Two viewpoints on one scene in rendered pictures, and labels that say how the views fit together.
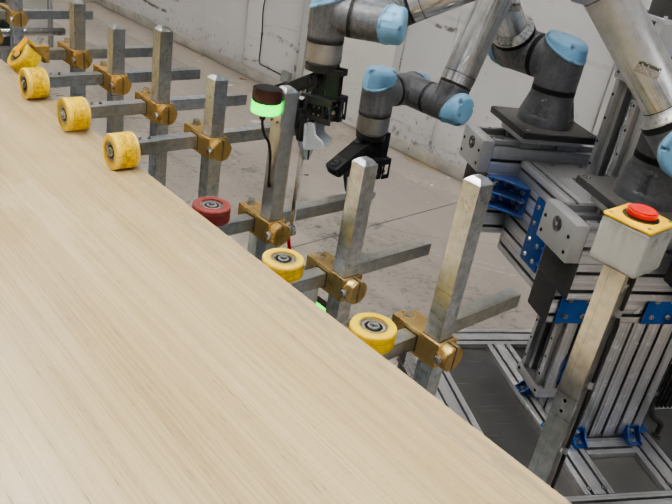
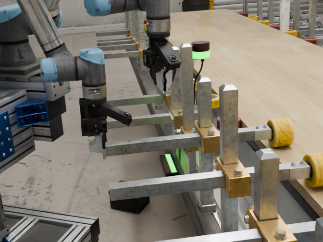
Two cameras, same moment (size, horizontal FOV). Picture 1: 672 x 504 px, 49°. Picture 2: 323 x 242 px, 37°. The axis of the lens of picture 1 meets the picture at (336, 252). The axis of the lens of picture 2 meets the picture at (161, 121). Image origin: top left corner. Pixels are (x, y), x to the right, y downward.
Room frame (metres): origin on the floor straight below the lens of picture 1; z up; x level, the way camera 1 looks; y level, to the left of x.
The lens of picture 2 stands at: (2.70, 1.02, 1.45)
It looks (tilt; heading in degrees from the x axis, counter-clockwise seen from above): 20 degrees down; 218
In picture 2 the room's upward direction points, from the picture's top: 3 degrees counter-clockwise
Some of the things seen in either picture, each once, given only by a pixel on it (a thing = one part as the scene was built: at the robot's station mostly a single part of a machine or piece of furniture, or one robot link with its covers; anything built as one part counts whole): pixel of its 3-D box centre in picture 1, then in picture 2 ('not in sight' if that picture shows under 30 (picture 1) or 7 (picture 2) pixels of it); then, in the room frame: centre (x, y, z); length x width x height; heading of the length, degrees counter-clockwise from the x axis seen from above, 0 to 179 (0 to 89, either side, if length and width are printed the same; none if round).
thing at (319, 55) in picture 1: (324, 53); (157, 25); (1.50, 0.09, 1.23); 0.08 x 0.08 x 0.05
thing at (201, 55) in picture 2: (266, 106); (200, 53); (1.41, 0.19, 1.12); 0.06 x 0.06 x 0.02
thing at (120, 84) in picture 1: (111, 79); (269, 232); (1.99, 0.70, 0.95); 0.13 x 0.06 x 0.05; 45
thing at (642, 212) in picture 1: (641, 214); not in sight; (0.91, -0.39, 1.22); 0.04 x 0.04 x 0.02
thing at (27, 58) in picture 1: (24, 59); not in sight; (2.07, 0.99, 0.93); 0.09 x 0.08 x 0.09; 135
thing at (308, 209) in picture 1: (281, 215); not in sight; (1.51, 0.14, 0.84); 0.43 x 0.03 x 0.04; 135
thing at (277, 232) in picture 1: (262, 223); (191, 137); (1.45, 0.17, 0.85); 0.13 x 0.06 x 0.05; 45
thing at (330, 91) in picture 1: (322, 93); (158, 50); (1.50, 0.08, 1.15); 0.09 x 0.08 x 0.12; 66
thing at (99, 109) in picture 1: (165, 103); (218, 178); (1.85, 0.51, 0.95); 0.50 x 0.04 x 0.04; 135
